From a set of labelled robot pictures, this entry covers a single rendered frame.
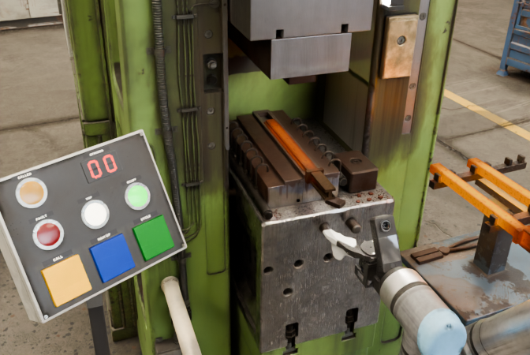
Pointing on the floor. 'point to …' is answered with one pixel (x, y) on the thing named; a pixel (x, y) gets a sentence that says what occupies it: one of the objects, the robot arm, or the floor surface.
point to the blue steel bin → (517, 36)
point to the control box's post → (98, 325)
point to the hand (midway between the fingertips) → (353, 221)
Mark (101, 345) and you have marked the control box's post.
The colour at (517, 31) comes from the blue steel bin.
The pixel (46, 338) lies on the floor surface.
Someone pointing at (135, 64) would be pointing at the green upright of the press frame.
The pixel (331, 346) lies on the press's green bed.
